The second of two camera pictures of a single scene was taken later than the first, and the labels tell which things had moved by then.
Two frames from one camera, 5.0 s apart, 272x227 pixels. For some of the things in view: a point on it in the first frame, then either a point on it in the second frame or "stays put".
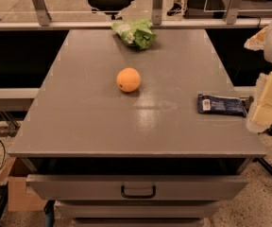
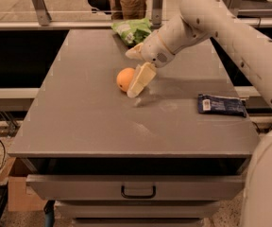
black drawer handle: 138,196 stays put
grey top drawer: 135,187 stays put
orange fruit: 128,79 stays put
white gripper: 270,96 to 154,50
